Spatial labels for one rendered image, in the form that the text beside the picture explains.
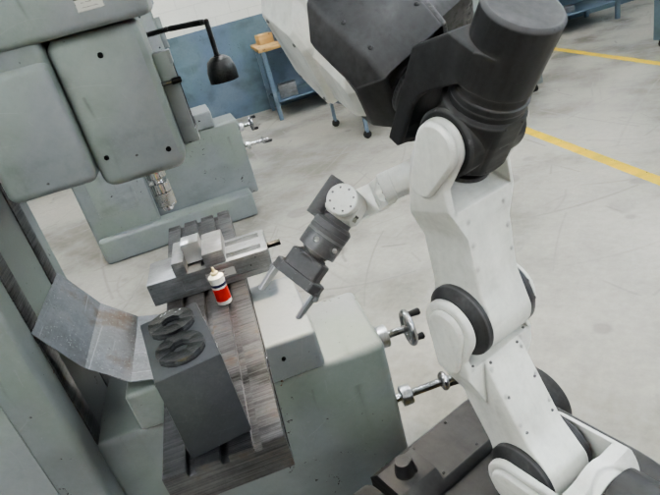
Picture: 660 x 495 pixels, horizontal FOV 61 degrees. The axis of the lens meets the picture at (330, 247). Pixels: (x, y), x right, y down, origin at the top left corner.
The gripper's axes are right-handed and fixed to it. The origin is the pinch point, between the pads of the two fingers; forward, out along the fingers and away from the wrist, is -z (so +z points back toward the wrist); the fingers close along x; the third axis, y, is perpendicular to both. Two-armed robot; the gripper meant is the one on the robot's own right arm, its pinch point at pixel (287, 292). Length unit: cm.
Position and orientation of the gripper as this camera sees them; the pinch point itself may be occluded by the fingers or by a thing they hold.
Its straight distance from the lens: 122.0
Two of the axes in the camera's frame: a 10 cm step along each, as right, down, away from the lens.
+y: -2.7, -1.0, -9.6
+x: -7.7, -5.7, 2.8
